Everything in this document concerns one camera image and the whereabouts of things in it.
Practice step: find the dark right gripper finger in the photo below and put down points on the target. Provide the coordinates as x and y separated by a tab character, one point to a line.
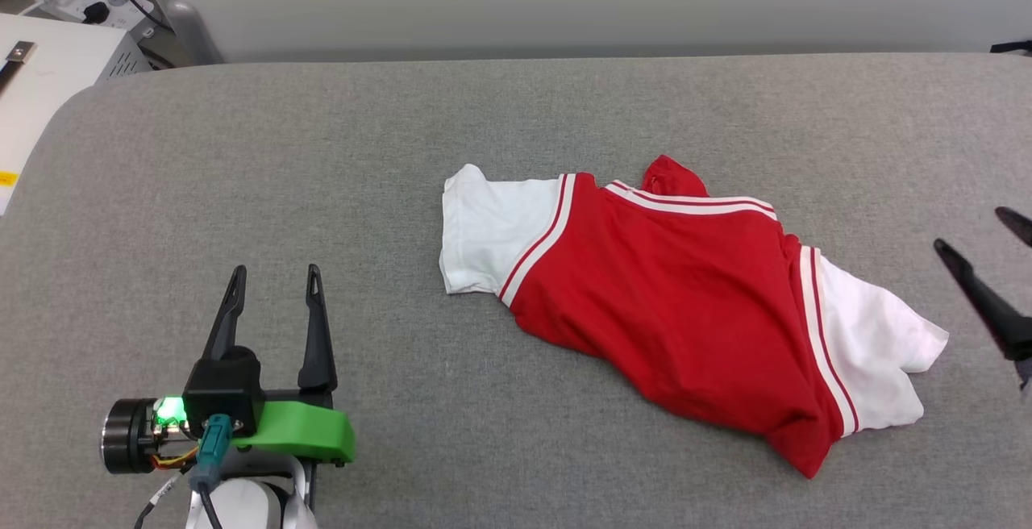
1020	225
988	303

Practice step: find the teal left camera connector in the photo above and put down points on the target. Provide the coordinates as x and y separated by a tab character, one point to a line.
214	448

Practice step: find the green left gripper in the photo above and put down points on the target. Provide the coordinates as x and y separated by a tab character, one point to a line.
306	432

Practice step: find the black and grey stand base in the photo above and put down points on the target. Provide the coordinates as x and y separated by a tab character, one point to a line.
1014	46

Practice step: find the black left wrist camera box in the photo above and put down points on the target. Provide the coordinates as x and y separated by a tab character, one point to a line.
226	388

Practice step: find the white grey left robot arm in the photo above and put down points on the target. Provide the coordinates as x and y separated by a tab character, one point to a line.
125	436

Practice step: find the grey metal frame leg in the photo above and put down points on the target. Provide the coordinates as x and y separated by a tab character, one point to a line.
181	25

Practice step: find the red and white shirt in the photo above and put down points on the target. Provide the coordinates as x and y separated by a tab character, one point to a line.
685	303

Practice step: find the yellow warning sticker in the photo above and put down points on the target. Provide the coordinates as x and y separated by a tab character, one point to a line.
6	178

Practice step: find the white metal equipment box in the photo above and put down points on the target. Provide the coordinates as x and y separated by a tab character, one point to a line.
56	77

